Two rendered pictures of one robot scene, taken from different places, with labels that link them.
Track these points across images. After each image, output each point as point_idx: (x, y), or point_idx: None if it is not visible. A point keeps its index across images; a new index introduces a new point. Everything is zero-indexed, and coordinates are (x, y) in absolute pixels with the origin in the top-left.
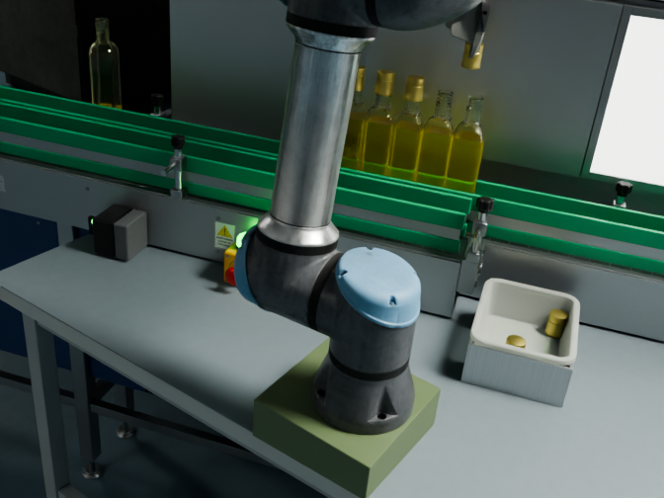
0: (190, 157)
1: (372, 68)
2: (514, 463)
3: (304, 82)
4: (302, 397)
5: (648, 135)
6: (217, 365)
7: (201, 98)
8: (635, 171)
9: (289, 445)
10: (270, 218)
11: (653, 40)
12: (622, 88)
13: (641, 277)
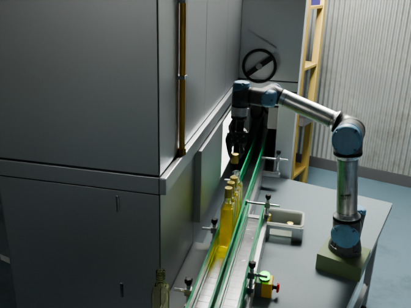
0: (248, 269)
1: (201, 190)
2: None
3: (358, 169)
4: (353, 260)
5: (224, 155)
6: (328, 294)
7: (167, 270)
8: (223, 168)
9: (363, 270)
10: (355, 215)
11: (224, 126)
12: (222, 145)
13: (255, 191)
